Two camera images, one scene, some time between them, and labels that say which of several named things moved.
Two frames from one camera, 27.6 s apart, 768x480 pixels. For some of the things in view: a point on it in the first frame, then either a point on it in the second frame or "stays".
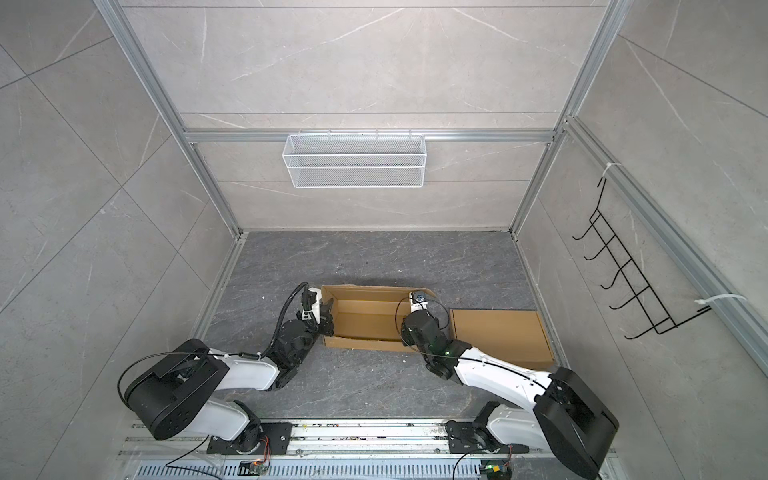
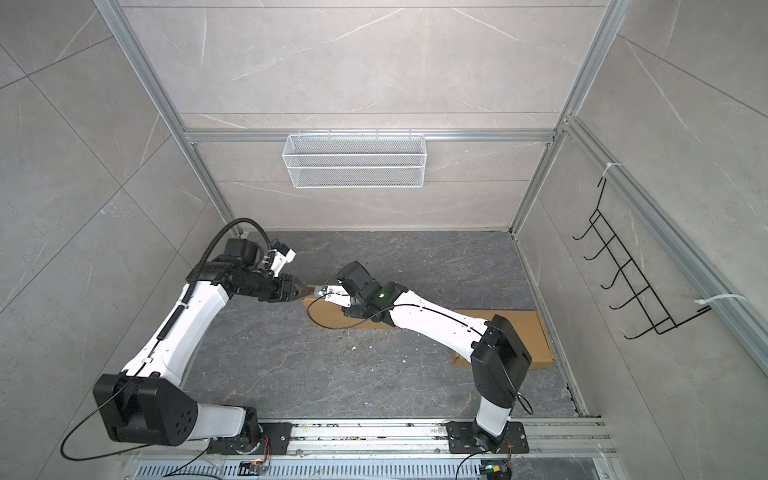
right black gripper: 407,334 -> 354,312
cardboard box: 511,334 stays
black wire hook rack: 660,319 stays
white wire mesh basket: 354,160 stays
